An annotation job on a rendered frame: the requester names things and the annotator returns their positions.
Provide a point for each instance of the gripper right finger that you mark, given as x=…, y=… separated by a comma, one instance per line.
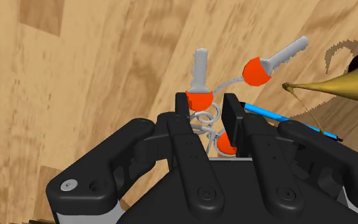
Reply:
x=271, y=167

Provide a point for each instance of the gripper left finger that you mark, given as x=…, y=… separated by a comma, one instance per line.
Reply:
x=194, y=161

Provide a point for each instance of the blue pen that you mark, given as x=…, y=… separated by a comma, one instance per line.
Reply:
x=265, y=112

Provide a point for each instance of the gold cone-shaped object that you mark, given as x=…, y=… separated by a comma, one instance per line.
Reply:
x=352, y=84

